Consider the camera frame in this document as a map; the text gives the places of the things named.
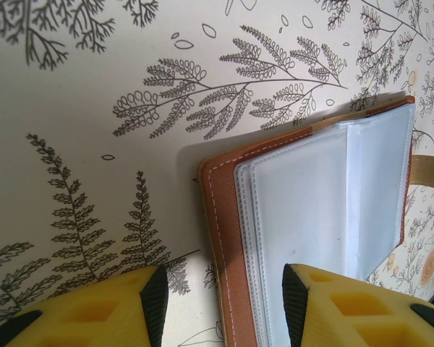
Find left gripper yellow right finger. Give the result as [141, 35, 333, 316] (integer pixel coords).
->
[281, 262, 434, 347]

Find brown leather card holder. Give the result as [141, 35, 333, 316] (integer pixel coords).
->
[197, 95, 434, 347]

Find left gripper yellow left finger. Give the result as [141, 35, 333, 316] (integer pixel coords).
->
[0, 265, 171, 347]

